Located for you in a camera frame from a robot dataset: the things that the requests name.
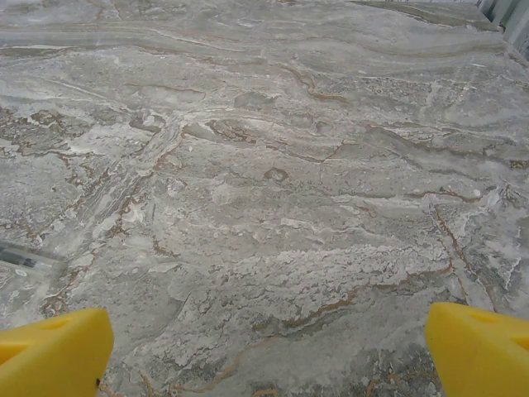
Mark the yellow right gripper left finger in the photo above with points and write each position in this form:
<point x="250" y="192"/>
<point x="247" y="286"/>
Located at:
<point x="53" y="355"/>

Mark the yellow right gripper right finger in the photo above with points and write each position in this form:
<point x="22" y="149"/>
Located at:
<point x="479" y="355"/>

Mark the clear black pen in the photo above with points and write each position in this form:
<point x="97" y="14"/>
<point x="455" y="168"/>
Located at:
<point x="25" y="261"/>

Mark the aluminium table side rail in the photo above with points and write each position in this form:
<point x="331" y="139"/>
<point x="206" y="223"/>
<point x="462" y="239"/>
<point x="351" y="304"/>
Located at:
<point x="516" y="25"/>

